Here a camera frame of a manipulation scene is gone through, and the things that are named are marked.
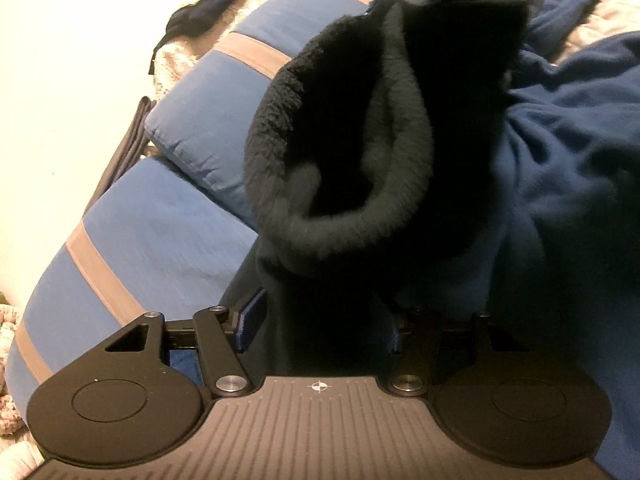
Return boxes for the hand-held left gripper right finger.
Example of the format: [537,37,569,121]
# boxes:
[390,306,532,396]

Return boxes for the dark fleece garment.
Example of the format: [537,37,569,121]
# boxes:
[220,0,531,378]

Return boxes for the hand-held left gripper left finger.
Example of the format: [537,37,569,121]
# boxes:
[105,288,269,397]

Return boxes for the blue fleece blanket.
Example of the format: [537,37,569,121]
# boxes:
[390,0,640,461]

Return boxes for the navy garment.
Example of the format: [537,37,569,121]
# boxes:
[148,0,281,75]

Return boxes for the blue grey-striped pillow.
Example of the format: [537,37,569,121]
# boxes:
[144,0,426,228]
[5,155,261,406]

